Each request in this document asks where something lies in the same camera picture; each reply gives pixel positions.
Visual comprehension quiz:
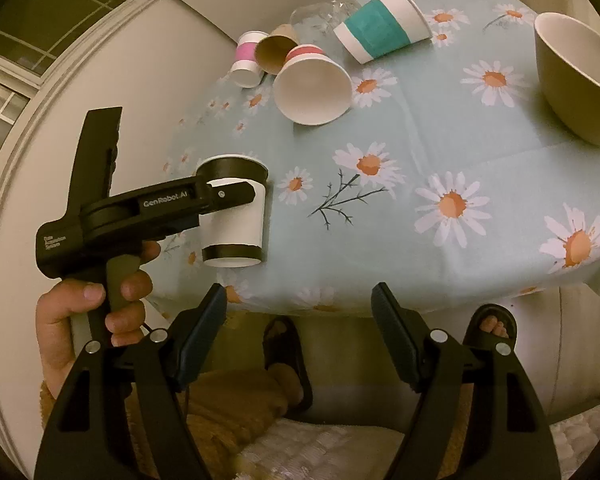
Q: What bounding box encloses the small white cup pink band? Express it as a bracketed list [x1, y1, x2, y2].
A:
[228, 31, 266, 88]

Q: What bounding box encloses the person's brown fuzzy trouser leg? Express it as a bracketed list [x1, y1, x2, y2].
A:
[180, 365, 303, 480]

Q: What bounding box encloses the white cup with black bands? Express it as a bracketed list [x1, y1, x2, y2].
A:
[196, 154, 269, 267]

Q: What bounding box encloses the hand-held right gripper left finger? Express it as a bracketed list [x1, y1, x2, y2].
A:
[34, 284, 228, 480]

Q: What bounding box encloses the window with white frame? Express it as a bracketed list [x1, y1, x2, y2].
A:
[0, 0, 153, 181]

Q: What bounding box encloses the light blue daisy tablecloth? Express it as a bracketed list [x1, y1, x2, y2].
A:
[145, 0, 600, 318]

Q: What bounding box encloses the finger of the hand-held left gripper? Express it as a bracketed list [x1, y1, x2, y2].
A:
[200, 182, 257, 213]

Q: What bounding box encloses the clear plastic cup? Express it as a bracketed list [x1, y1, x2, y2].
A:
[290, 0, 363, 43]

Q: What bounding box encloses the black slipper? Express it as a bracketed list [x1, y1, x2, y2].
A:
[261, 316, 314, 411]
[462, 304, 519, 356]

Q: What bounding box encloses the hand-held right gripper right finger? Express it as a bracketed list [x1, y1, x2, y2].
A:
[371, 282, 563, 480]

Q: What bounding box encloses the white quilted cushion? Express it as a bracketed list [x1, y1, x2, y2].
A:
[235, 405, 600, 480]

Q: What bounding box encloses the beige bowl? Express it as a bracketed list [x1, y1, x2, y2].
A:
[534, 11, 600, 148]

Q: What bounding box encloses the brown paper cup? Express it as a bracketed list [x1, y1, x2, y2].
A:
[255, 24, 301, 75]

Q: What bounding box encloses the white cup with red band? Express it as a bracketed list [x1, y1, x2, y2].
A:
[272, 44, 353, 126]

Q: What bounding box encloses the white cup with teal band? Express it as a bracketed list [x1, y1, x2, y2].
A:
[333, 0, 433, 65]

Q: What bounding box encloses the person's left hand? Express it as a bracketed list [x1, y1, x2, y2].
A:
[35, 240, 162, 361]

